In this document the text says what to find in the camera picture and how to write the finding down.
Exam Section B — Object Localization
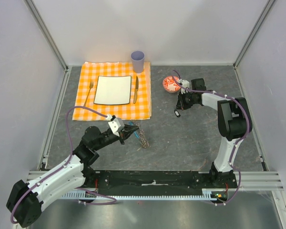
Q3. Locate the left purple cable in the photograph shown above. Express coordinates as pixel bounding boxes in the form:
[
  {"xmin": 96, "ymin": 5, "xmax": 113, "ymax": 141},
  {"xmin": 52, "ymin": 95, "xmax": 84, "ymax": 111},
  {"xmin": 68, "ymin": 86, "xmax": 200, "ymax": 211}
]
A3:
[{"xmin": 10, "ymin": 106, "xmax": 117, "ymax": 224}]

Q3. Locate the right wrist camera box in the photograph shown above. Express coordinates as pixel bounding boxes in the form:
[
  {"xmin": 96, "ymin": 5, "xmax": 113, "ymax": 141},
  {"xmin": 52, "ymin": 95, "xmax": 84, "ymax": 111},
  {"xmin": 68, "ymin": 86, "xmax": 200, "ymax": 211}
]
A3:
[{"xmin": 178, "ymin": 79, "xmax": 190, "ymax": 92}]

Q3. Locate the orange checkered cloth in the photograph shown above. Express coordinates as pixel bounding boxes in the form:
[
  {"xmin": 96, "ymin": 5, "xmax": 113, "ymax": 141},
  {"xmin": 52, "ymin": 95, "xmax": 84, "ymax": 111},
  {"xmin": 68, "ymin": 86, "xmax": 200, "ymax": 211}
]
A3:
[{"xmin": 72, "ymin": 62, "xmax": 152, "ymax": 121}]

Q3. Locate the gold knife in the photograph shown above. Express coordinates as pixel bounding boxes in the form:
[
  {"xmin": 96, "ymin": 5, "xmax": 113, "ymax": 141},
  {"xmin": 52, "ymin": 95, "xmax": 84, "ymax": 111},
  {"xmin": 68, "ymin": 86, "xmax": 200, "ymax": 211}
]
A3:
[{"xmin": 133, "ymin": 76, "xmax": 139, "ymax": 104}]

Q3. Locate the purple cable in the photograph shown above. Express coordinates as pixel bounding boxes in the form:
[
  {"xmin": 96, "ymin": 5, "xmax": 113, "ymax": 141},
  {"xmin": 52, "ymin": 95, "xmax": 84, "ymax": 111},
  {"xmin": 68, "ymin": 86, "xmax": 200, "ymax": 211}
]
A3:
[
  {"xmin": 173, "ymin": 70, "xmax": 250, "ymax": 206},
  {"xmin": 10, "ymin": 106, "xmax": 117, "ymax": 224}
]

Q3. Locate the lilac plastic cup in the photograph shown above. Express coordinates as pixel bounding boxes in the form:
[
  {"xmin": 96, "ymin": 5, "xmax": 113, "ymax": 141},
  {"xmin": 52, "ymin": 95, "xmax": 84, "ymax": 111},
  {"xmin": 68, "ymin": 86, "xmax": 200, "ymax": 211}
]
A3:
[{"xmin": 131, "ymin": 51, "xmax": 145, "ymax": 73}]

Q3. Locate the slotted cable duct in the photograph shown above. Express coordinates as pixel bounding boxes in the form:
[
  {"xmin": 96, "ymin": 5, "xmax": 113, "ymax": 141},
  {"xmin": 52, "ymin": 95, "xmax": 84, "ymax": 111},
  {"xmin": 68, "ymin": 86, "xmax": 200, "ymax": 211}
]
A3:
[{"xmin": 60, "ymin": 189, "xmax": 228, "ymax": 201}]

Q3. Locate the white square plate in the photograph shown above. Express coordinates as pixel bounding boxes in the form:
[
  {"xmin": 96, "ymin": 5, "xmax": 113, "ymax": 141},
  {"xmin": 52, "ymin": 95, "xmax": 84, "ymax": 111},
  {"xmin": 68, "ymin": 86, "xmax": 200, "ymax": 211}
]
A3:
[{"xmin": 93, "ymin": 75, "xmax": 132, "ymax": 105}]

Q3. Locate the black key tag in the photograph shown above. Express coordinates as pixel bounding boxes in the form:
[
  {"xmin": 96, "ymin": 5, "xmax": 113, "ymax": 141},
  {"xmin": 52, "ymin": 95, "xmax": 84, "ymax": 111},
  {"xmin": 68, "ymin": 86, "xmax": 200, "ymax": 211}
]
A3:
[{"xmin": 174, "ymin": 110, "xmax": 181, "ymax": 117}]

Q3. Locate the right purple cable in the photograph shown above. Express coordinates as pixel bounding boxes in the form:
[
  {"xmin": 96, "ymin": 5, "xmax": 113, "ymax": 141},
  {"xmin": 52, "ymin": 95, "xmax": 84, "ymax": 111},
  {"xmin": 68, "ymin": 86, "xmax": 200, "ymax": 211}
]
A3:
[{"xmin": 173, "ymin": 70, "xmax": 250, "ymax": 206}]

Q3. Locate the red patterned bowl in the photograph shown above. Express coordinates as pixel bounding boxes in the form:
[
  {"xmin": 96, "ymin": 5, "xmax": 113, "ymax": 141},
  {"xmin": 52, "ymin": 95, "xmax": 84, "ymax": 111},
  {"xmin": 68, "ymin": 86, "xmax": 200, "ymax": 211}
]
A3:
[{"xmin": 163, "ymin": 76, "xmax": 181, "ymax": 93}]

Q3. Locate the gold fork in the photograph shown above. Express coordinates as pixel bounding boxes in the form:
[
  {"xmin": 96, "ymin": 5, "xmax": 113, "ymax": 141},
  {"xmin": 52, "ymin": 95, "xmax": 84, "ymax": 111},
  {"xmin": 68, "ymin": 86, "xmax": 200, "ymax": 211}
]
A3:
[{"xmin": 83, "ymin": 80, "xmax": 94, "ymax": 107}]

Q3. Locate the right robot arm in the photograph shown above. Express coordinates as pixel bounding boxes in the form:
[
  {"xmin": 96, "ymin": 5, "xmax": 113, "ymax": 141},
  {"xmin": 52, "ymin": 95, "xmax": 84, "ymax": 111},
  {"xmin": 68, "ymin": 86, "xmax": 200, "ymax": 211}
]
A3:
[{"xmin": 174, "ymin": 78, "xmax": 253, "ymax": 188}]

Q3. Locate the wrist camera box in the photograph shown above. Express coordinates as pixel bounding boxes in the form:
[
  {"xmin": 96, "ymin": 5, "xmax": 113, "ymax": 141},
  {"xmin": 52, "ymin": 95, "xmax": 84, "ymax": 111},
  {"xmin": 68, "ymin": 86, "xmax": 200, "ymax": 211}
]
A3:
[
  {"xmin": 106, "ymin": 115, "xmax": 124, "ymax": 135},
  {"xmin": 178, "ymin": 79, "xmax": 190, "ymax": 92}
]

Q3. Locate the chain of metal keyrings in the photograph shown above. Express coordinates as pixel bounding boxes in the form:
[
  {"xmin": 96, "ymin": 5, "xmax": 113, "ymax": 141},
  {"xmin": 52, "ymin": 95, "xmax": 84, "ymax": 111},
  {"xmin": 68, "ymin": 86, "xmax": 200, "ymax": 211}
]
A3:
[{"xmin": 130, "ymin": 120, "xmax": 150, "ymax": 151}]

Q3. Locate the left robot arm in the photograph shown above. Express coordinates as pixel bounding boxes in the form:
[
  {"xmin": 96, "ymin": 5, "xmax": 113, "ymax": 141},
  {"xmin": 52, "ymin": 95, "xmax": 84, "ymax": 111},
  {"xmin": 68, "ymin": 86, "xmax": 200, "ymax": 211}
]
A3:
[{"xmin": 6, "ymin": 124, "xmax": 139, "ymax": 228}]

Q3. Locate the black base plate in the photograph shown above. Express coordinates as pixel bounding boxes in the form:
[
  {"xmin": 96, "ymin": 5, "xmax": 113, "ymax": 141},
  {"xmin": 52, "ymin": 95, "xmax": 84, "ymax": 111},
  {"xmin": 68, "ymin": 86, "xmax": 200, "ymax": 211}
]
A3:
[{"xmin": 82, "ymin": 170, "xmax": 237, "ymax": 190}]

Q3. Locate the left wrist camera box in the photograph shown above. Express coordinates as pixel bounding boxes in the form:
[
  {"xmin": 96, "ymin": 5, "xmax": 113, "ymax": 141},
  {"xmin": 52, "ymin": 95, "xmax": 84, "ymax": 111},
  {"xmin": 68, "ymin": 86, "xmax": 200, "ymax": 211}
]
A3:
[{"xmin": 106, "ymin": 115, "xmax": 124, "ymax": 135}]

